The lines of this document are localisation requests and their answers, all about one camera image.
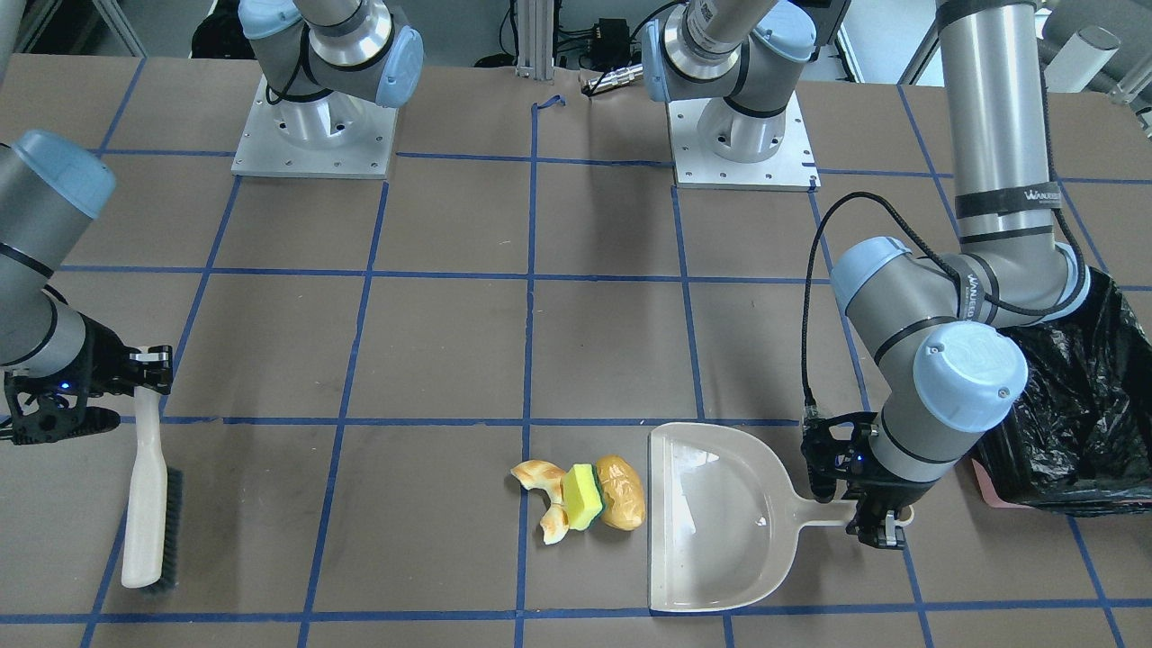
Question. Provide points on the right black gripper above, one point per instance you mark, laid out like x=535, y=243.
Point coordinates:
x=99, y=355

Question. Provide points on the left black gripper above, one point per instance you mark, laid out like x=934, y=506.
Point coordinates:
x=878, y=490

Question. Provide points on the beige plastic dustpan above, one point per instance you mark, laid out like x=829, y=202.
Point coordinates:
x=732, y=523

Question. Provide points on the white hand brush black bristles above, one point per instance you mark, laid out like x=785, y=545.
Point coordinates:
x=156, y=491

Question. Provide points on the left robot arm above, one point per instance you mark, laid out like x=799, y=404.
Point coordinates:
x=932, y=323

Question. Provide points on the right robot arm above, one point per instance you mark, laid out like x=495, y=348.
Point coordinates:
x=322, y=61

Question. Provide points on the black trash bag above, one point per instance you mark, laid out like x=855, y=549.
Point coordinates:
x=1078, y=439

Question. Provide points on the yellow potato toy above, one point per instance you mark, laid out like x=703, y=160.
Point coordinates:
x=622, y=493

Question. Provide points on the yellow green sponge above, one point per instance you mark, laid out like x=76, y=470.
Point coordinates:
x=581, y=495

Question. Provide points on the croissant bread toy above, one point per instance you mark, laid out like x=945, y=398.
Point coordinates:
x=546, y=477

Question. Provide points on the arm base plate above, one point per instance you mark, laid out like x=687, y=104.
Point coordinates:
x=714, y=147
x=335, y=137

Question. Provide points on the aluminium frame post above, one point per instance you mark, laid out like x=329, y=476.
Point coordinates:
x=535, y=27

